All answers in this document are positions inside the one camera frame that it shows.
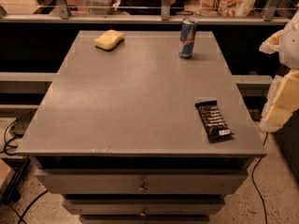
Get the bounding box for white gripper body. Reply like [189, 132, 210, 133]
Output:
[259, 30, 283, 54]

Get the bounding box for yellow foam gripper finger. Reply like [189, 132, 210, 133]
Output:
[273, 72, 299, 113]
[260, 105, 292, 133]

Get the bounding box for blue silver redbull can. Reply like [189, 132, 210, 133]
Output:
[178, 17, 197, 59]

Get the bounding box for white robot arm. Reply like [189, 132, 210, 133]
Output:
[259, 12, 299, 133]

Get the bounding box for black snack bar wrapper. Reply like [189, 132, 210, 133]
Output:
[195, 100, 234, 142]

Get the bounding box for top drawer knob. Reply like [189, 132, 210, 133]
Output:
[137, 182, 148, 193]

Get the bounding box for drawer knob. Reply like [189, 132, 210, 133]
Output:
[139, 208, 148, 217]
[137, 182, 148, 193]

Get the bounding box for grey drawer cabinet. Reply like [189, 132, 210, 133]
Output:
[18, 31, 265, 224]

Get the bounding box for yellow sponge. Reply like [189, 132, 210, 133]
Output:
[93, 30, 125, 50]

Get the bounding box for metal railing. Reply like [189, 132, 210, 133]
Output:
[0, 0, 299, 25]

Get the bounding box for black cable right floor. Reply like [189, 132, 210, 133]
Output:
[250, 132, 270, 224]

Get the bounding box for black cables left floor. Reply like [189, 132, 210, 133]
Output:
[0, 109, 50, 224]

